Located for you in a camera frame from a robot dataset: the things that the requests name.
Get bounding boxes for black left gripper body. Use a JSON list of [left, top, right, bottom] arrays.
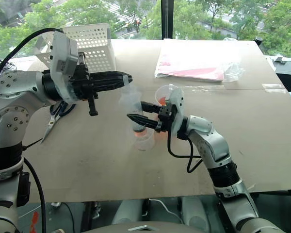
[[69, 52, 99, 117]]

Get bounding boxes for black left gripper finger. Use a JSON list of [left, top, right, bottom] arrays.
[[95, 71, 133, 85], [95, 82, 127, 95]]

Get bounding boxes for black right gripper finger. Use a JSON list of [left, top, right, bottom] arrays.
[[140, 101, 162, 114], [126, 113, 159, 130]]

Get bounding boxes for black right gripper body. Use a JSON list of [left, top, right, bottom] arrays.
[[154, 102, 178, 133]]

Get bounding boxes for clear cup with red liquid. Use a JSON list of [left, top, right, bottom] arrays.
[[154, 83, 177, 107]]

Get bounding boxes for clear plastic cup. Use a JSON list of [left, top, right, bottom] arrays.
[[133, 132, 156, 151]]

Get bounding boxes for white perforated plastic basket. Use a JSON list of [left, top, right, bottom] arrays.
[[35, 23, 117, 73]]

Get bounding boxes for red and white paper stack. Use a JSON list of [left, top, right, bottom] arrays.
[[154, 38, 236, 82]]

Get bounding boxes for clear plastic bag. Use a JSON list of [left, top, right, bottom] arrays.
[[222, 60, 245, 83]]

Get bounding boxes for grey rounded shape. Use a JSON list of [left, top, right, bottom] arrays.
[[111, 199, 146, 225], [178, 196, 210, 232]]

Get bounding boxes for grey robot torso front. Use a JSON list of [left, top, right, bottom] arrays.
[[82, 219, 210, 233]]

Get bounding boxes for clear tape strip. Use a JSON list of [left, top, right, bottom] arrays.
[[261, 83, 288, 94]]

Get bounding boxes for black side table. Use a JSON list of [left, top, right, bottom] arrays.
[[266, 54, 291, 95]]

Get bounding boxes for orange plastic piece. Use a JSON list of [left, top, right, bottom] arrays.
[[30, 211, 40, 233]]

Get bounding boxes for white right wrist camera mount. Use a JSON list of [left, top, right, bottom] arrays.
[[165, 87, 185, 141]]

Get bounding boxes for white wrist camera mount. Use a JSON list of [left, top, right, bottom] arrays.
[[49, 31, 80, 104], [165, 87, 185, 141]]

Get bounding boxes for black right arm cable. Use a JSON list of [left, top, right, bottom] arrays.
[[166, 131, 203, 173]]

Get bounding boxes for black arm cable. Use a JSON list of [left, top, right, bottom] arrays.
[[166, 131, 203, 173], [0, 28, 64, 86]]

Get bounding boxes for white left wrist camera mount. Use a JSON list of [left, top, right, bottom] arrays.
[[49, 31, 80, 104]]

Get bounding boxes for scissors with dark handles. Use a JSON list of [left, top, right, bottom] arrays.
[[40, 100, 76, 144]]

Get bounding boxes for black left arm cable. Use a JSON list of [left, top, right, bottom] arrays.
[[0, 28, 64, 86]]

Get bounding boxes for black window post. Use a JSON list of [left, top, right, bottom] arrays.
[[161, 0, 174, 39]]

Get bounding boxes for thin white cable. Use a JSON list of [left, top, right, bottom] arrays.
[[148, 198, 183, 224]]

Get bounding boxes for black torso cable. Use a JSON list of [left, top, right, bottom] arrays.
[[23, 157, 47, 233]]

